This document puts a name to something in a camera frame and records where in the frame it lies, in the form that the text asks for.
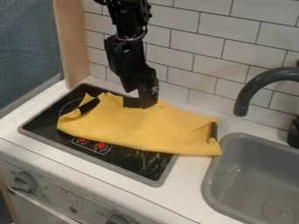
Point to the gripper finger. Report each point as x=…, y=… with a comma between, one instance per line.
x=131, y=103
x=149, y=97

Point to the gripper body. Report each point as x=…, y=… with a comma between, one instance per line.
x=125, y=59

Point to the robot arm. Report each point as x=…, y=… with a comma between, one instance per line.
x=126, y=16

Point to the yellow cloth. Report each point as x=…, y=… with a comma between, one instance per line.
x=148, y=128

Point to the toy stove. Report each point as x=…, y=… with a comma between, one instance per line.
x=128, y=162

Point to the tap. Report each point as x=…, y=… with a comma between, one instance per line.
x=255, y=83

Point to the toy sink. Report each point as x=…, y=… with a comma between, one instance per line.
x=257, y=180

